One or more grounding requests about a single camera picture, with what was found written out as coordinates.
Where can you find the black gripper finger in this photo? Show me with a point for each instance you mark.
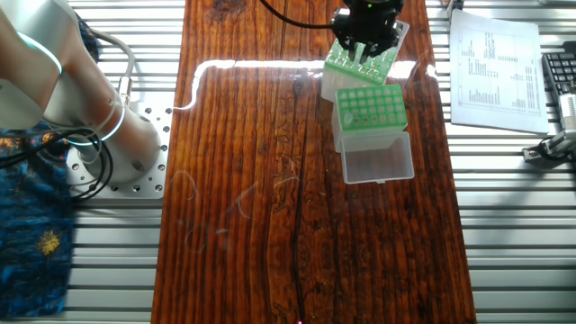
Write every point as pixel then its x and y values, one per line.
pixel 377 47
pixel 348 48

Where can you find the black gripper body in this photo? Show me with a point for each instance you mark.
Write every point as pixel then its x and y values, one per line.
pixel 369 22

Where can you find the clear box with green rack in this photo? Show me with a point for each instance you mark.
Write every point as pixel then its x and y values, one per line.
pixel 380 74
pixel 378 159

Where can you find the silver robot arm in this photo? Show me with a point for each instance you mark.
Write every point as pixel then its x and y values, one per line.
pixel 54 67

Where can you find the clear large pipette tip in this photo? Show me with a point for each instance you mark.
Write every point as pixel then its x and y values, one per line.
pixel 347 118

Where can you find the printed white paper sheet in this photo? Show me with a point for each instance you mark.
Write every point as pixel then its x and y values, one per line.
pixel 495 117

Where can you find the black keyboard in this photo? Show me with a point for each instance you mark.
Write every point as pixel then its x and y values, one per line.
pixel 560 72

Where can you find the brown wooden board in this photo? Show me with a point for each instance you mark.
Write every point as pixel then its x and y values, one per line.
pixel 270 225

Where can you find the blue starry painted cloth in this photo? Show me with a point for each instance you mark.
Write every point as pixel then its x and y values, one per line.
pixel 31 252

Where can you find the aluminium post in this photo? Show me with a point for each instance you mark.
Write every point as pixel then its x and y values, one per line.
pixel 452 5

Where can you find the aluminium camera bracket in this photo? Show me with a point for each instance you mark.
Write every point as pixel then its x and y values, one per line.
pixel 562 141

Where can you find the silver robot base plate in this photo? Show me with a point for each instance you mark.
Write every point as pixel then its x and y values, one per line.
pixel 157 184

